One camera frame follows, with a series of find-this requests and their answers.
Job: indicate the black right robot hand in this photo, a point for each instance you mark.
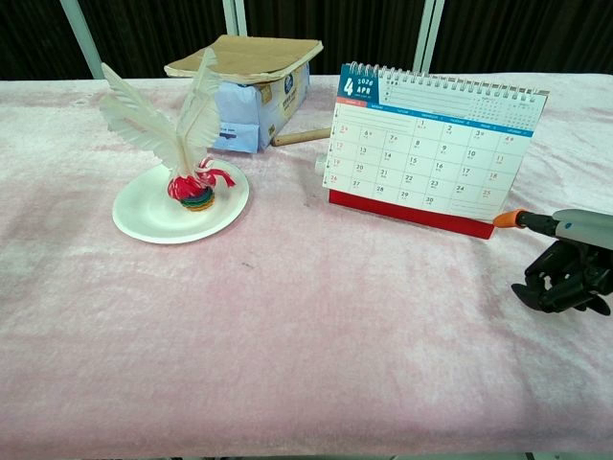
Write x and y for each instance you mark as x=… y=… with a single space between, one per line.
x=560 y=282

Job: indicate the red desk calendar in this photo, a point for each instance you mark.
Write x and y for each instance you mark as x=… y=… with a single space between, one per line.
x=421 y=158

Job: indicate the grey orange-tipped lighter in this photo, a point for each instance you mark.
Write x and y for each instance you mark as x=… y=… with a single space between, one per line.
x=560 y=223

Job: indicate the pink fleece tablecloth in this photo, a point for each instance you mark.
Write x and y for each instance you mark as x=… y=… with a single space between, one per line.
x=268 y=326

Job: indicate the wooden rolling pin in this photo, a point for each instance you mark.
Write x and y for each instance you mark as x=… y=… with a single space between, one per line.
x=299 y=136

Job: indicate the light blue cardboard box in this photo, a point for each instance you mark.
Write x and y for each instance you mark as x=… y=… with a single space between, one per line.
x=258 y=91

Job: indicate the white feather shuttlecock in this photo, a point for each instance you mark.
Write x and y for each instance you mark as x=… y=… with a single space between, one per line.
x=184 y=144

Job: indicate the white paper plate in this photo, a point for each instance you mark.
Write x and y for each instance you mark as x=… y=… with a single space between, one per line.
x=158 y=211

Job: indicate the white frame post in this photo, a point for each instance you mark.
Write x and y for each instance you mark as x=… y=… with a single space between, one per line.
x=238 y=19
x=79 y=38
x=428 y=36

